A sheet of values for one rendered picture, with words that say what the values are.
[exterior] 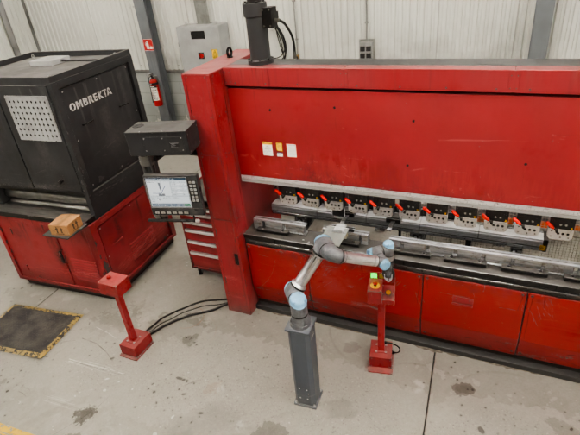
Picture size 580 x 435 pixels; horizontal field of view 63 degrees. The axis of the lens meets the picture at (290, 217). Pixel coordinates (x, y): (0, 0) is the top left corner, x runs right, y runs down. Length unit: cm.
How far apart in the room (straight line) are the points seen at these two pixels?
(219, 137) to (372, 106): 119
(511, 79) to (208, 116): 209
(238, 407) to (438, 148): 244
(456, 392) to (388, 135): 201
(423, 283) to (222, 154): 187
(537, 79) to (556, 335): 186
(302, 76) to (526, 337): 254
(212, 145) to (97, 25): 630
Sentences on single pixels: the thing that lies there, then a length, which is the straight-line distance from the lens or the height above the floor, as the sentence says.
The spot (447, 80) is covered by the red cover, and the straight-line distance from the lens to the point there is 324.
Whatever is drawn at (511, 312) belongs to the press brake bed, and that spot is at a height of 57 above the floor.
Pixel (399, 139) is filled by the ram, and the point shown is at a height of 181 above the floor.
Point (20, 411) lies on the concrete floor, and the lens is 468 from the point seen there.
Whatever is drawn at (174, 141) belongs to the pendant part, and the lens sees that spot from 368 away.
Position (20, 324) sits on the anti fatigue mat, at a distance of 557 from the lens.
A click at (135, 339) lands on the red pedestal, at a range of 460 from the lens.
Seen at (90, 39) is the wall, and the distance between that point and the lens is 1006.
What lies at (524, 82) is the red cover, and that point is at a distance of 322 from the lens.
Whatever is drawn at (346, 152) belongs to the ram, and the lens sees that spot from 358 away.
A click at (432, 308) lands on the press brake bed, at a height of 45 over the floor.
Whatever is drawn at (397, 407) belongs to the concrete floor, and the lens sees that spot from 390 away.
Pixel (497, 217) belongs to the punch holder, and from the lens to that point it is 359.
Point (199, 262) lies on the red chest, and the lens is 518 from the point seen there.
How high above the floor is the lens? 307
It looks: 30 degrees down
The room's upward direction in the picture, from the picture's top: 6 degrees counter-clockwise
